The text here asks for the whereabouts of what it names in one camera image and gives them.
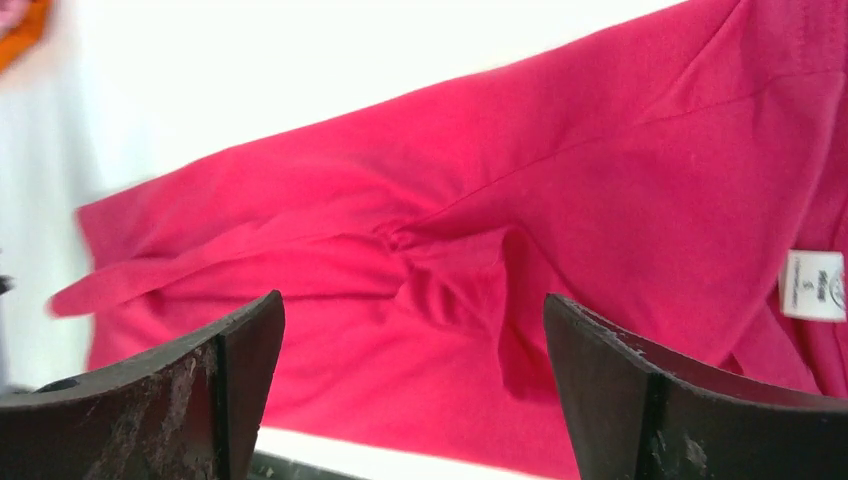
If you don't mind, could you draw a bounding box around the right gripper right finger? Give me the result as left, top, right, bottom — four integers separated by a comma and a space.
544, 294, 847, 479

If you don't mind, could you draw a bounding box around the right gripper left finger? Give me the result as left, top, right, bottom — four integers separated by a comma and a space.
1, 291, 285, 479

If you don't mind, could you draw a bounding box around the magenta t shirt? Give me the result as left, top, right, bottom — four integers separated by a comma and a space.
50, 1, 847, 478

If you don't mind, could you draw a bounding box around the white garment label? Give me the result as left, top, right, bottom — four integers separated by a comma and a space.
778, 250, 847, 323

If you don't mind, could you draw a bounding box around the folded orange t shirt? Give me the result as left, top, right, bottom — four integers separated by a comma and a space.
1, 0, 54, 73

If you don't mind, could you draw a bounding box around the folded pink t shirt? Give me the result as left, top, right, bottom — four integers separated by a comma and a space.
0, 0, 31, 37

